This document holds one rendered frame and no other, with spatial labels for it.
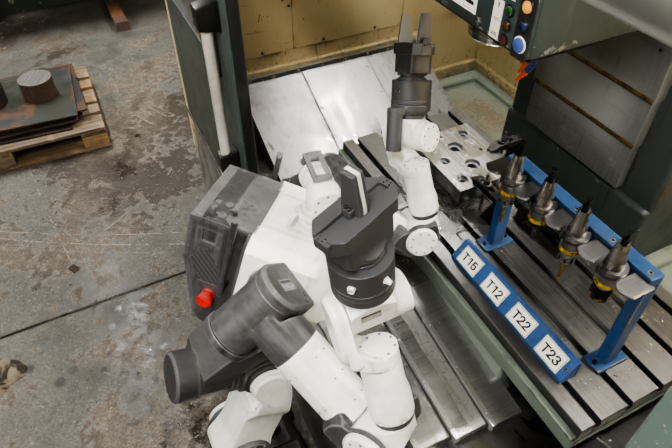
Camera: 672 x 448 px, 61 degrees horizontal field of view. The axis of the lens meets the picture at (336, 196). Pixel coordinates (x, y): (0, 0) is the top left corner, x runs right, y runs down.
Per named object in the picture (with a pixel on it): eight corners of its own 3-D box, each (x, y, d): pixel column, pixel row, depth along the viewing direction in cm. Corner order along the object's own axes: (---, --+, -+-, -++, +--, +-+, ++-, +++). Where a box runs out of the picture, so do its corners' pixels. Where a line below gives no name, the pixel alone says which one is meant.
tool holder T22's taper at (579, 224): (590, 236, 128) (600, 215, 124) (572, 239, 127) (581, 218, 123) (580, 223, 131) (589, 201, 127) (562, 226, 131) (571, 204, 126)
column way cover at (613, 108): (614, 192, 188) (677, 48, 153) (519, 117, 219) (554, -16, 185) (625, 187, 189) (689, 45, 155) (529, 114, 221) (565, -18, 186)
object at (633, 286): (629, 303, 117) (630, 300, 116) (609, 284, 120) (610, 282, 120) (653, 291, 119) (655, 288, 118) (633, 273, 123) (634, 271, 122)
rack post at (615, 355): (597, 375, 139) (641, 299, 119) (581, 357, 142) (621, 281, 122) (627, 359, 142) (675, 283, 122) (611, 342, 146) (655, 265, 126)
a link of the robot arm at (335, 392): (352, 481, 94) (261, 381, 95) (388, 422, 104) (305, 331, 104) (393, 472, 86) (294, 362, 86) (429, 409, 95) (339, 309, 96)
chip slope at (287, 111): (304, 224, 216) (301, 171, 199) (245, 131, 261) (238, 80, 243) (495, 160, 245) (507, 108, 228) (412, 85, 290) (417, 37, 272)
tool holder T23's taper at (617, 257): (629, 268, 121) (641, 246, 117) (614, 275, 120) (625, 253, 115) (613, 254, 124) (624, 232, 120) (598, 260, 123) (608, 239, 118)
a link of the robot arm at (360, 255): (289, 221, 66) (303, 282, 75) (350, 264, 61) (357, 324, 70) (362, 163, 72) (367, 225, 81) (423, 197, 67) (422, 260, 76)
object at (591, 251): (589, 266, 124) (590, 263, 124) (571, 249, 128) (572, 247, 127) (613, 255, 126) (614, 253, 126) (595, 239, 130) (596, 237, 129)
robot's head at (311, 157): (308, 213, 107) (306, 181, 103) (298, 185, 114) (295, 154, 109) (341, 206, 109) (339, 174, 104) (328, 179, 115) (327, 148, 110)
